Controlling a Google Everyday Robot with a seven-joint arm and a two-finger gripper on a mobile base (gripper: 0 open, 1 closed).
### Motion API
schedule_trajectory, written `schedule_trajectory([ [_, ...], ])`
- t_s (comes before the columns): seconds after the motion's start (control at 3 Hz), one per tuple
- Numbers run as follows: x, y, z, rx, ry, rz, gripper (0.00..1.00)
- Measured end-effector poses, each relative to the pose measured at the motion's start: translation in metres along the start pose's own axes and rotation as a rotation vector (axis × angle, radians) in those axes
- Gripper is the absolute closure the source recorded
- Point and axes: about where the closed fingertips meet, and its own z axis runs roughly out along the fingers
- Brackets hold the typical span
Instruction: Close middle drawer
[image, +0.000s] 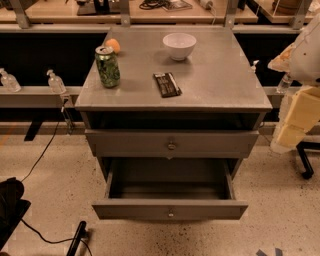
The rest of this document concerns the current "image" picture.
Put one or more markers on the orange fruit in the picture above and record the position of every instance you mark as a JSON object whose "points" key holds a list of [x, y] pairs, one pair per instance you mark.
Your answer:
{"points": [[114, 44]]}

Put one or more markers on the white bowl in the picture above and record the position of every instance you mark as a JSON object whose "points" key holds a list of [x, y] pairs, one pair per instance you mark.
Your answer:
{"points": [[179, 45]]}

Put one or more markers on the grey top drawer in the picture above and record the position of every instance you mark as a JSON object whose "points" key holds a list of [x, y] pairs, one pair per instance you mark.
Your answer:
{"points": [[171, 143]]}

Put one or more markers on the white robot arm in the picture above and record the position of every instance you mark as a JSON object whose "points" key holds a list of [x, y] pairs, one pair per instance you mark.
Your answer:
{"points": [[300, 108]]}

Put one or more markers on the grey bench rail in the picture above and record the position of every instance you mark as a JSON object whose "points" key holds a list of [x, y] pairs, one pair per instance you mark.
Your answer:
{"points": [[30, 97], [274, 97]]}

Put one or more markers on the green soda can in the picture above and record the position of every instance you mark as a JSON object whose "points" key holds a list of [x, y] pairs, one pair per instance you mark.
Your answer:
{"points": [[107, 65]]}

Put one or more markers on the clear sanitizer pump bottle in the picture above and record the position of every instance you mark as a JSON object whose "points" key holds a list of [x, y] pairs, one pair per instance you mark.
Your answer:
{"points": [[55, 83]]}

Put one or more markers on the grey bench rail left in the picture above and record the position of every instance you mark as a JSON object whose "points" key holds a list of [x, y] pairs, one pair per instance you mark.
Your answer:
{"points": [[30, 97]]}

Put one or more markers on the small pump bottle behind cabinet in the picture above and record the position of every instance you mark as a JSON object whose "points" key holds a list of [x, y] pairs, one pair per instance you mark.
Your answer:
{"points": [[254, 65]]}

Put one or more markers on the grey bench rail right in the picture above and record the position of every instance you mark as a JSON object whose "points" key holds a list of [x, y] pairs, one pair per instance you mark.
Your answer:
{"points": [[274, 97]]}

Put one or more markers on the black snack bar packet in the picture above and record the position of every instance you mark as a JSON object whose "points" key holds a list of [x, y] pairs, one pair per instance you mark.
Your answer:
{"points": [[167, 85]]}

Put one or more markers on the clear sanitizer bottle far left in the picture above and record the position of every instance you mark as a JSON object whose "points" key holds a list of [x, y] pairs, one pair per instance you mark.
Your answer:
{"points": [[9, 81]]}

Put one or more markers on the black table leg right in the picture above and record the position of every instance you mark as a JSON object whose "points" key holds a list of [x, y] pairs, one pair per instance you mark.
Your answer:
{"points": [[301, 147]]}

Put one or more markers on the black object lower left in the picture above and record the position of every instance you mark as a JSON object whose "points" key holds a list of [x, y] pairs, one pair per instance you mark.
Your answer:
{"points": [[12, 207]]}

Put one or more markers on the grey drawer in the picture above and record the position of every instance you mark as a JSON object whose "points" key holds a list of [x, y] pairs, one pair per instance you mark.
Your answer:
{"points": [[169, 190], [171, 143]]}

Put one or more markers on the grey metal drawer cabinet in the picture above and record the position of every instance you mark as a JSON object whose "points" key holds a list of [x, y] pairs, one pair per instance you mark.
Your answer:
{"points": [[219, 89]]}

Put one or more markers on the clear water bottle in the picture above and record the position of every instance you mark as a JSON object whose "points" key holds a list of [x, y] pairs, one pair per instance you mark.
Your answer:
{"points": [[284, 84]]}

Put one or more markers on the black bar on floor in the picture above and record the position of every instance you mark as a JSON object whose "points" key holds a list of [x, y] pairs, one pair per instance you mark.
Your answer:
{"points": [[79, 234]]}

